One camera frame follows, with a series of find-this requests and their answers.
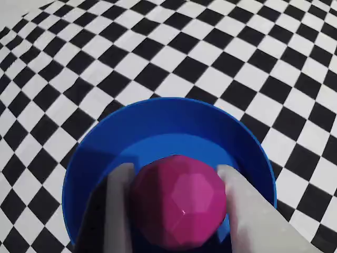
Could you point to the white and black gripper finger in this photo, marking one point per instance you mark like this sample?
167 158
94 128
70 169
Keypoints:
118 210

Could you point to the checkered print white sheet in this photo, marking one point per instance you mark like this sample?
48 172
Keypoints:
168 47

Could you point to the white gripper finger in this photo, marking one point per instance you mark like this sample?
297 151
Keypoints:
252 218

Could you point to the blue round box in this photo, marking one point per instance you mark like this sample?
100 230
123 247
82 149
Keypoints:
168 124

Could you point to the pink faceted ball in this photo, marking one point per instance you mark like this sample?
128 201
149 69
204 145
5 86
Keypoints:
181 203

